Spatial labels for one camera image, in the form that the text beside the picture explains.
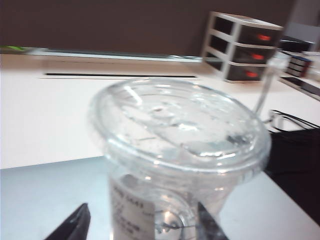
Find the black monitor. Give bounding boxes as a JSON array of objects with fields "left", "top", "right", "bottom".
[{"left": 278, "top": 36, "right": 316, "bottom": 53}]

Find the brown fabric desk divider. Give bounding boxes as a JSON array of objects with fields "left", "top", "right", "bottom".
[{"left": 0, "top": 0, "right": 296, "bottom": 57}]

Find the black mouse pad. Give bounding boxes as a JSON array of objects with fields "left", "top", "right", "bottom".
[{"left": 264, "top": 126, "right": 320, "bottom": 186}]

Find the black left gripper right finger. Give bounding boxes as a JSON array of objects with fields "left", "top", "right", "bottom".
[{"left": 196, "top": 201, "right": 230, "bottom": 240}]

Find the silver Dell laptop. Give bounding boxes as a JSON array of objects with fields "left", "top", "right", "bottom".
[{"left": 0, "top": 156, "right": 320, "bottom": 240}]

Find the Rubik's cube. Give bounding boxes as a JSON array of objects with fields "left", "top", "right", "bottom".
[{"left": 287, "top": 55, "right": 313, "bottom": 77}]

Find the green object behind desk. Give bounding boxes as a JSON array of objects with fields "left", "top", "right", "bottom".
[{"left": 0, "top": 45, "right": 26, "bottom": 53}]

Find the white drawer organizer frame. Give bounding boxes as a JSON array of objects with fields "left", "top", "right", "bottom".
[{"left": 201, "top": 11, "right": 285, "bottom": 83}]

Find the clear plastic cup with lid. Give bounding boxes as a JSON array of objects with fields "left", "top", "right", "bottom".
[{"left": 87, "top": 76, "right": 272, "bottom": 240}]

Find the dark translucent organizer drawer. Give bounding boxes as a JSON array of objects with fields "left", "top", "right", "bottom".
[
  {"left": 237, "top": 24, "right": 283, "bottom": 47},
  {"left": 227, "top": 63, "right": 267, "bottom": 82},
  {"left": 233, "top": 42, "right": 277, "bottom": 65}
]

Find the black mouse cable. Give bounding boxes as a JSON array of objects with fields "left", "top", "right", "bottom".
[{"left": 252, "top": 57, "right": 320, "bottom": 132}]

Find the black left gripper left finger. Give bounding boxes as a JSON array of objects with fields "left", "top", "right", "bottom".
[{"left": 43, "top": 202, "right": 92, "bottom": 240}]

